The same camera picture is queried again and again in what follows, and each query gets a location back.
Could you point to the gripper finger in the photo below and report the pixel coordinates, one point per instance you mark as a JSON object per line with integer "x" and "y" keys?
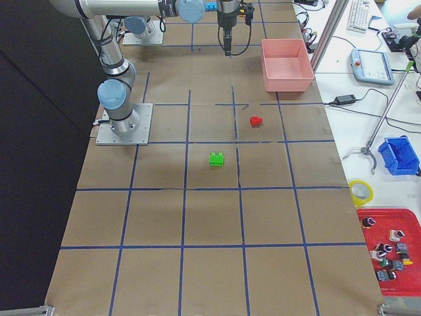
{"x": 229, "y": 41}
{"x": 225, "y": 41}

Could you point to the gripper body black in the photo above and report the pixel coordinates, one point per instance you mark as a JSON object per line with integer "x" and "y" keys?
{"x": 227, "y": 18}

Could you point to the blue toy block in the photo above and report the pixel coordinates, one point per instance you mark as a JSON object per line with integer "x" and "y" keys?
{"x": 211, "y": 6}

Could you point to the green toy block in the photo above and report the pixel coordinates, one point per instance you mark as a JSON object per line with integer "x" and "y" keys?
{"x": 216, "y": 159}

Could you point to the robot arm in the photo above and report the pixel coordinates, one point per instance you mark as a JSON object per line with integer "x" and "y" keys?
{"x": 143, "y": 28}
{"x": 96, "y": 16}

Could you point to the pink plastic box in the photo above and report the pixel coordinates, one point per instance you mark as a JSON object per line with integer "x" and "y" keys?
{"x": 285, "y": 65}

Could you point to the red toy block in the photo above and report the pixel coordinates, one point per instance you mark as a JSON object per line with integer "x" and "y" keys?
{"x": 255, "y": 121}

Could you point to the white keyboard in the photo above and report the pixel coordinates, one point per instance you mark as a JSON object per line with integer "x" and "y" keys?
{"x": 358, "y": 19}

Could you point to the black power adapter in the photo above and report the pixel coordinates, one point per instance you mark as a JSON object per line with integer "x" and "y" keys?
{"x": 345, "y": 99}

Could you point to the teach pendant tablet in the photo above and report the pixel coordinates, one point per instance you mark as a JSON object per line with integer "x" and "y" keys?
{"x": 371, "y": 67}

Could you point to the reacher grabber tool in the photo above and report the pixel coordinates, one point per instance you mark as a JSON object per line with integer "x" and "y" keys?
{"x": 366, "y": 151}

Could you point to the yellow tape roll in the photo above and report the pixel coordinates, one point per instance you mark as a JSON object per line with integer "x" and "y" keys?
{"x": 361, "y": 192}

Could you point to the blue storage bin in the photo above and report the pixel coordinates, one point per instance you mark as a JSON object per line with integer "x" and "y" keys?
{"x": 399, "y": 156}

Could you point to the red parts tray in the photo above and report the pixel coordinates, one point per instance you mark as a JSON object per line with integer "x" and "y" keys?
{"x": 393, "y": 240}

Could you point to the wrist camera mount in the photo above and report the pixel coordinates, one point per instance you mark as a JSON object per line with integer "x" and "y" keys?
{"x": 246, "y": 10}

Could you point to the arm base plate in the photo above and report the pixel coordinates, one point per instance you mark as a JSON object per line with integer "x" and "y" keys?
{"x": 134, "y": 130}
{"x": 130, "y": 40}

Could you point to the aluminium frame post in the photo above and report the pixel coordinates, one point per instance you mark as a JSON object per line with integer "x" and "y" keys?
{"x": 330, "y": 27}

